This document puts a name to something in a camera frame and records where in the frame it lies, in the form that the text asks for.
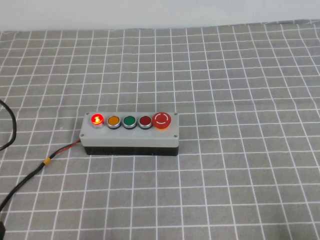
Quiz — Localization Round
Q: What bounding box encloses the grey white checked tablecloth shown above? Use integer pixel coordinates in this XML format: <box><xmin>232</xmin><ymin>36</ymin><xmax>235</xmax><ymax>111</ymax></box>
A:
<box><xmin>0</xmin><ymin>20</ymin><xmax>320</xmax><ymax>240</ymax></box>

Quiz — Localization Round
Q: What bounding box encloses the yellow push button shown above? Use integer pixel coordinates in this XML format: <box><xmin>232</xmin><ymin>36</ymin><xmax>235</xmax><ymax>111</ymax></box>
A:
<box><xmin>106</xmin><ymin>115</ymin><xmax>121</xmax><ymax>131</ymax></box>

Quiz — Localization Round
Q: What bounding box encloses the lit red indicator button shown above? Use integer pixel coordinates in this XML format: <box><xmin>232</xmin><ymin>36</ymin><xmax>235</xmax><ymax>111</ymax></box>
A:
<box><xmin>89</xmin><ymin>112</ymin><xmax>106</xmax><ymax>130</ymax></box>

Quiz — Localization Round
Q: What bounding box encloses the red and black wire pair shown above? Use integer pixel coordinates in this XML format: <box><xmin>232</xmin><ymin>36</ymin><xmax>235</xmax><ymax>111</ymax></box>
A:
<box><xmin>48</xmin><ymin>140</ymin><xmax>83</xmax><ymax>160</ymax></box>

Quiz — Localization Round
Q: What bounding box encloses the grey black button box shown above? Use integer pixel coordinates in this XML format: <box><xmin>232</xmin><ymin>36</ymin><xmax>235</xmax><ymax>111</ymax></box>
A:
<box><xmin>80</xmin><ymin>111</ymin><xmax>181</xmax><ymax>157</ymax></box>

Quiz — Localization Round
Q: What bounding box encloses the plain black cable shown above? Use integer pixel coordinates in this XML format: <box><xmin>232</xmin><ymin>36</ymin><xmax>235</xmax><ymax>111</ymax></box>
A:
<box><xmin>0</xmin><ymin>99</ymin><xmax>18</xmax><ymax>151</ymax></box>

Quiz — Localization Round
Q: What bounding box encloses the black cable with yellow connector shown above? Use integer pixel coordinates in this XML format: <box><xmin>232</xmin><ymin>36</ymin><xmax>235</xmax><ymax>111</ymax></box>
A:
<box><xmin>0</xmin><ymin>156</ymin><xmax>52</xmax><ymax>214</ymax></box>

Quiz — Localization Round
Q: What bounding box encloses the green push button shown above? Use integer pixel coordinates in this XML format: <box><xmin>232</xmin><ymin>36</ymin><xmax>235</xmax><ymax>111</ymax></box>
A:
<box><xmin>122</xmin><ymin>115</ymin><xmax>138</xmax><ymax>131</ymax></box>

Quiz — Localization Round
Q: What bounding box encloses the red mushroom emergency stop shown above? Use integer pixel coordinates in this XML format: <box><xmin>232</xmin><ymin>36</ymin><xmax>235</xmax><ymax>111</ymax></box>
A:
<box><xmin>152</xmin><ymin>111</ymin><xmax>172</xmax><ymax>132</ymax></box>

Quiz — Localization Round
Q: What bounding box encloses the dark red push button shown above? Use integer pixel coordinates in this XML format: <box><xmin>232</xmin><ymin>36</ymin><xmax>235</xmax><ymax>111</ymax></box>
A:
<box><xmin>138</xmin><ymin>115</ymin><xmax>153</xmax><ymax>131</ymax></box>

